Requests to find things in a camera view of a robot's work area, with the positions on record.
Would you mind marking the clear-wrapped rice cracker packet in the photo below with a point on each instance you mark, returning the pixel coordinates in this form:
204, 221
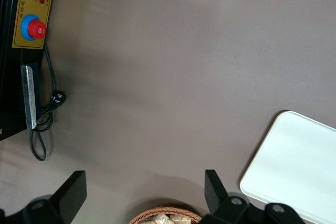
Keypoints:
181, 220
160, 220

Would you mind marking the silver metal bar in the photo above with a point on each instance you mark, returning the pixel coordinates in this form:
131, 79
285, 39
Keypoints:
29, 95

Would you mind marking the red emergency stop button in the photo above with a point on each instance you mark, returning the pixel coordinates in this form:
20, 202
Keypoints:
36, 29

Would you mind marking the black machine with yellow panel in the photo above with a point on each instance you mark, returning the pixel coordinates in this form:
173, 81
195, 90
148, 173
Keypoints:
8, 77

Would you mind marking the beige rectangular tray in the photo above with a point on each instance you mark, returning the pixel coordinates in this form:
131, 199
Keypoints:
288, 169

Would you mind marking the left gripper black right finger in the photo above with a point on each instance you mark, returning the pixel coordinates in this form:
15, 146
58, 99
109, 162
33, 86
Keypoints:
214, 190

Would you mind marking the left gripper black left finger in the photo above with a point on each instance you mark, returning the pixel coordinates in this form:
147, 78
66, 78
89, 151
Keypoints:
74, 192

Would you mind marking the round wicker basket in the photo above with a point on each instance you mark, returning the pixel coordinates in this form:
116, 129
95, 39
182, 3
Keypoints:
168, 209

